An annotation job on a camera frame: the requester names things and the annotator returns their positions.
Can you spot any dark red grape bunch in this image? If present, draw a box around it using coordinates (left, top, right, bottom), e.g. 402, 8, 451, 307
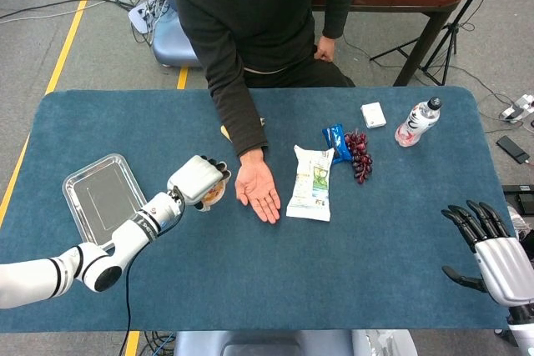
344, 130, 375, 185

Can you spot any black flat device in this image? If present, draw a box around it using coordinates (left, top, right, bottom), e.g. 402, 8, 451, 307
502, 183, 534, 209

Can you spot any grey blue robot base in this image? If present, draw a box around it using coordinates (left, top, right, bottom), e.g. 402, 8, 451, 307
173, 329, 418, 356

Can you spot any person's dark sweater torso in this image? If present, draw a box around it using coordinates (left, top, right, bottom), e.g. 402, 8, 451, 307
173, 0, 363, 89

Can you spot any person's left dark-sleeved forearm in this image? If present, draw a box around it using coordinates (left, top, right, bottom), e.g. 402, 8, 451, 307
320, 0, 363, 39

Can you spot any white power strip with plugs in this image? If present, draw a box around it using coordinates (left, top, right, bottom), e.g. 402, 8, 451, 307
499, 94, 534, 122

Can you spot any black phone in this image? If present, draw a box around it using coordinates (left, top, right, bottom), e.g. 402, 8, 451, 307
496, 135, 531, 164

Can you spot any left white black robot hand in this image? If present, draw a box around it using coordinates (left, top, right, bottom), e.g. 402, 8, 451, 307
166, 154, 231, 212

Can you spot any blue felt table mat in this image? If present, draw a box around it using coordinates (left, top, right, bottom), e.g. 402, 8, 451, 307
0, 85, 521, 334

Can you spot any small white box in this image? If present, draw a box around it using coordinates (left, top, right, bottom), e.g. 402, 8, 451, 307
360, 102, 388, 129

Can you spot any white power strip board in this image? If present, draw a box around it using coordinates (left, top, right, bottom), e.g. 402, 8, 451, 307
127, 0, 162, 34

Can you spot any person's left bare hand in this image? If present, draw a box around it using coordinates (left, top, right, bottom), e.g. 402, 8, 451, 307
313, 35, 335, 62

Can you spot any small snack cup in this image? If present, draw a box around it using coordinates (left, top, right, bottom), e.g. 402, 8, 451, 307
199, 178, 229, 209

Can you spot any person's right dark-sleeved forearm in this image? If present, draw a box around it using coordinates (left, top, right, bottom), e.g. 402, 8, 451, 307
206, 59, 269, 159

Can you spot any light blue chair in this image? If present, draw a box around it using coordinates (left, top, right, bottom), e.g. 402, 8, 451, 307
152, 0, 204, 68

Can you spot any silver metal tray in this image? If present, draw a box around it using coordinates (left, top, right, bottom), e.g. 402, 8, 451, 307
62, 153, 149, 251

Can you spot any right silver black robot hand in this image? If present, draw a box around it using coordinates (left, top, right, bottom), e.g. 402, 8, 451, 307
441, 200, 534, 306

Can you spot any person's right bare hand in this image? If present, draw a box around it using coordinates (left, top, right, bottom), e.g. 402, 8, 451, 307
234, 150, 283, 225

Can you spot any blue snack packet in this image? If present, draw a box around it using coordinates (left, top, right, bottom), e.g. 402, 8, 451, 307
321, 123, 354, 165

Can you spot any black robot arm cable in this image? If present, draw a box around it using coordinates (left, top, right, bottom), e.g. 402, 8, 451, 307
118, 187, 185, 356

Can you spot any clear plastic drink bottle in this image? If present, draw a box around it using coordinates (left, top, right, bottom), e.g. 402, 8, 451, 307
394, 96, 443, 148

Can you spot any white paper snack bag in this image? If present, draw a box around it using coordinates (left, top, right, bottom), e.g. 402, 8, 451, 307
285, 144, 336, 223

